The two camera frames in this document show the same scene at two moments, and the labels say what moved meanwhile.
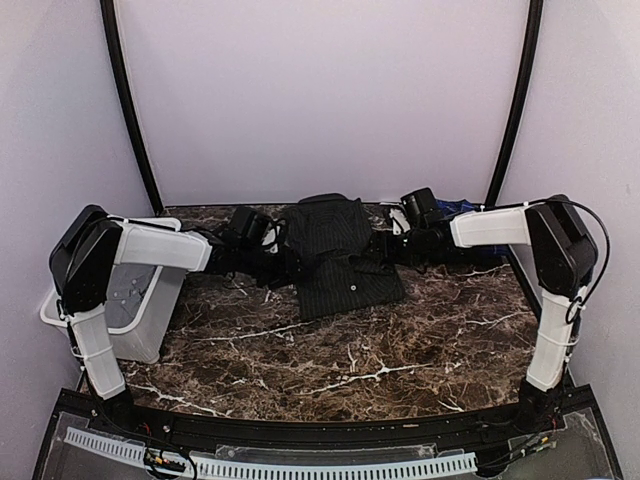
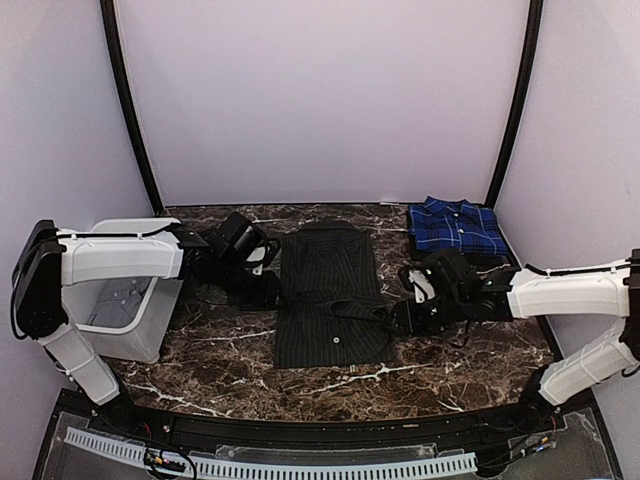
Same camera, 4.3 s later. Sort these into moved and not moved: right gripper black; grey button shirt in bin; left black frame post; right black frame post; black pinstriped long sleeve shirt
Moved: right gripper black; black pinstriped long sleeve shirt
Not moved: right black frame post; grey button shirt in bin; left black frame post
